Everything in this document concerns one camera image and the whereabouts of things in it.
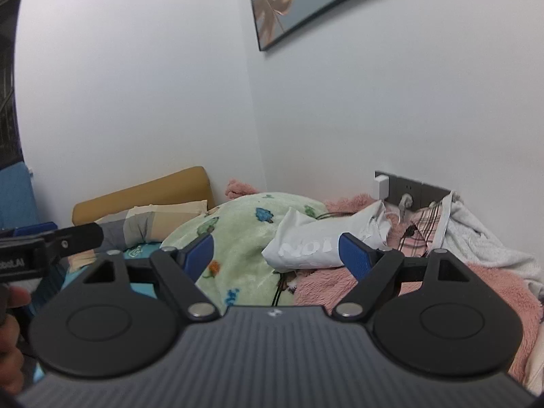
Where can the dark window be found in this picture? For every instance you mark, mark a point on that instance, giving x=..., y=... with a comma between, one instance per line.
x=7, y=85

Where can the pink fluffy blanket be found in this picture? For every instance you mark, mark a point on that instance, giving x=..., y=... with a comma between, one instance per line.
x=501, y=301

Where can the grey wall socket panel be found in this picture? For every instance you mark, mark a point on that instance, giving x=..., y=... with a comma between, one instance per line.
x=425, y=189

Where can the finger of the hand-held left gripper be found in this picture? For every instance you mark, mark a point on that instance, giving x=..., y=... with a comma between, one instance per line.
x=78, y=238

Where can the white charger block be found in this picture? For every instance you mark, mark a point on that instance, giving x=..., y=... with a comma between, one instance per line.
x=381, y=188

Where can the white fleece cloth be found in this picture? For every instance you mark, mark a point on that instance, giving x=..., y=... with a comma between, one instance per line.
x=476, y=238

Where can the tan headboard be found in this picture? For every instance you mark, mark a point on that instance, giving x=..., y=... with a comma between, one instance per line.
x=148, y=189

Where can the green printed fleece blanket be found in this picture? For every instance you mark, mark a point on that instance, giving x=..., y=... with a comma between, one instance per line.
x=246, y=238

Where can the pink plaid cloth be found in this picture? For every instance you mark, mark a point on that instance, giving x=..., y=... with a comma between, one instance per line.
x=425, y=229

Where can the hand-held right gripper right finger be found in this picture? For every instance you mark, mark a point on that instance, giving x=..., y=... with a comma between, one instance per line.
x=354, y=257

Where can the person's left hand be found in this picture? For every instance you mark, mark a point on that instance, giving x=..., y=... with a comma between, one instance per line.
x=10, y=348

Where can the white plastic bag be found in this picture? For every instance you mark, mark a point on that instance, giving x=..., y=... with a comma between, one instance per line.
x=306, y=242

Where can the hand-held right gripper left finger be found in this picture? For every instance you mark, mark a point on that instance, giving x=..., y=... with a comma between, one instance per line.
x=199, y=251

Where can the beige grey patchwork pillow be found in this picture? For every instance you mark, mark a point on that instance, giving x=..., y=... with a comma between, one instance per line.
x=144, y=223

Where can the blue quilted cushion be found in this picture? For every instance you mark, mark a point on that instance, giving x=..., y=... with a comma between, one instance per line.
x=15, y=199

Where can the teal printed bedsheet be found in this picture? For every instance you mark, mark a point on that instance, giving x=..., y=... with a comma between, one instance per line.
x=142, y=250

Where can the white plug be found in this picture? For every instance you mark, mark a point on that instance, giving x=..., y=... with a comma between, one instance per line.
x=406, y=202

